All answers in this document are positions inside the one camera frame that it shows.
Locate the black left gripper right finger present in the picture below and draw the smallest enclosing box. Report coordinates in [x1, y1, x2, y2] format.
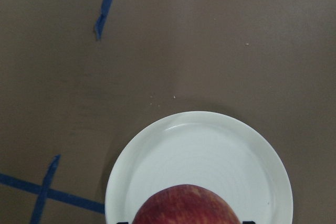
[240, 220, 256, 224]

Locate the red yellow apple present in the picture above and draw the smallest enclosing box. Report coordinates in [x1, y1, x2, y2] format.
[132, 184, 240, 223]

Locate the white round plate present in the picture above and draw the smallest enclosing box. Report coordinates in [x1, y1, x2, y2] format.
[105, 111, 293, 223]

